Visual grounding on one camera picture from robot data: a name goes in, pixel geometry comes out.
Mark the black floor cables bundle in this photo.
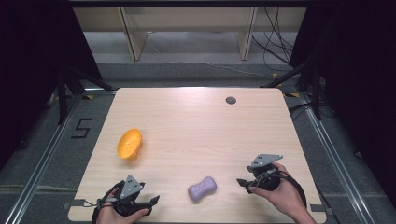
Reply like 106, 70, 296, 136
251, 6, 296, 73

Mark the aluminium floor rail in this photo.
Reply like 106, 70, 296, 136
5, 89, 118, 224
299, 92, 372, 224

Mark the orange soap dish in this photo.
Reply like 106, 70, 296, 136
116, 128, 144, 161

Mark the grey table corner bracket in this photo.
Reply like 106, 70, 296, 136
309, 203, 327, 214
63, 198, 86, 210

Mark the person's right hand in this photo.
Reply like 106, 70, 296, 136
248, 161, 309, 218

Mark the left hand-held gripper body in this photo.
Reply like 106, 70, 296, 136
112, 175, 153, 217

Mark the light wooden shelf unit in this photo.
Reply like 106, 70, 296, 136
72, 6, 308, 62

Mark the person's left hand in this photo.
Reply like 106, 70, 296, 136
95, 203, 151, 224

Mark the black curtain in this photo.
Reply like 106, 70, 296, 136
289, 0, 396, 206
0, 0, 104, 171

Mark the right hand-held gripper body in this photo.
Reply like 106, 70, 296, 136
246, 153, 284, 192

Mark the black tape floor number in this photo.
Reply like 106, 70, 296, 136
70, 118, 93, 140

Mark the black metal stand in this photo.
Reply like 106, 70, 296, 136
261, 52, 323, 121
56, 65, 117, 126

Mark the purple dumbbell-shaped toy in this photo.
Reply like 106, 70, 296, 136
187, 175, 219, 202

